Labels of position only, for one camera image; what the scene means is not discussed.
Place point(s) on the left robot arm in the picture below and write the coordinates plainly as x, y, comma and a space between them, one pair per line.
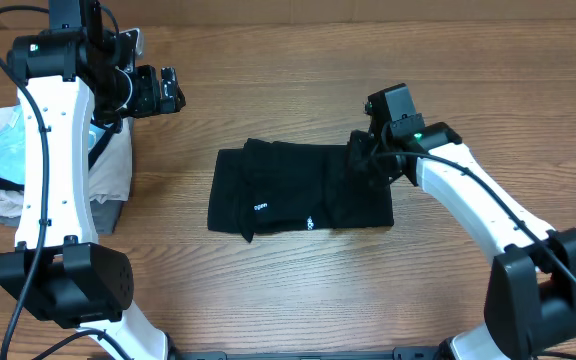
74, 75

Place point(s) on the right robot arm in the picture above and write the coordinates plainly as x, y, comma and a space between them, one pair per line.
530, 305

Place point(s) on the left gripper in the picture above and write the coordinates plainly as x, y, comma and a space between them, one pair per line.
150, 103

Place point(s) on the beige folded shirt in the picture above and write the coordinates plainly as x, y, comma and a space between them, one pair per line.
109, 177

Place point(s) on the light blue folded shirt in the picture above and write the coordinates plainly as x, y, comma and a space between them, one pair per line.
12, 148

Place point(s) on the grey folded shirt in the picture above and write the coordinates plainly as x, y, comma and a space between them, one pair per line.
105, 216

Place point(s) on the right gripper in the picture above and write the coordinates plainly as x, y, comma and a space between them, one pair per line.
357, 143

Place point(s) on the black t-shirt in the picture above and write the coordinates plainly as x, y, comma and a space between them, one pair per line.
270, 187

